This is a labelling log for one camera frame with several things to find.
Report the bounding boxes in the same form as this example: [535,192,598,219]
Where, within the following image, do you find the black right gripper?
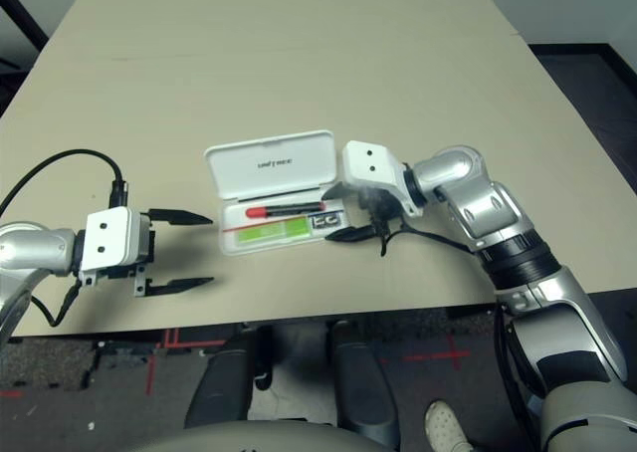
[321,181,403,244]

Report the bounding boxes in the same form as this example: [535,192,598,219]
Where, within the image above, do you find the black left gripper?
[97,208,215,299]

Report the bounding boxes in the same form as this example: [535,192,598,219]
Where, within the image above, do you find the small grey eraser block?
[311,212,344,230]

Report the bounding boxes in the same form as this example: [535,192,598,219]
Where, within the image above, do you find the black marker with red cap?
[244,201,327,219]

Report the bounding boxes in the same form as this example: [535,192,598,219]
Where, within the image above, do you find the green white glue stick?
[236,217,313,246]

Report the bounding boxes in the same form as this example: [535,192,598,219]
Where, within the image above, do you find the white plastic pencil case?
[203,129,348,258]

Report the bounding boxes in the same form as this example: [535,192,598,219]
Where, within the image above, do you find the dark grey robot left leg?
[184,322,273,428]

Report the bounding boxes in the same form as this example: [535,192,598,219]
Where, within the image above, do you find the dark grey robot leg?
[327,320,399,446]
[184,322,273,428]

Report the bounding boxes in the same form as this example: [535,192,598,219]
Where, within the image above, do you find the dark grey robot right leg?
[327,320,399,446]

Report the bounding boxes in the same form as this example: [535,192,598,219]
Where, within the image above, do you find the beige robot torso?
[163,419,394,452]

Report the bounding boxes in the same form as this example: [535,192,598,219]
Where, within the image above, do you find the white bystander shoe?
[425,400,472,452]

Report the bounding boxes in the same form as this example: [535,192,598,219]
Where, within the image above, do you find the black framed side table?
[0,0,49,55]

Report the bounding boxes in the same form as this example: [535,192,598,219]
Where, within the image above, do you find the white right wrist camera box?
[341,140,425,219]

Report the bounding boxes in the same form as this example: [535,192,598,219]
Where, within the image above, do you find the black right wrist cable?
[378,222,487,259]

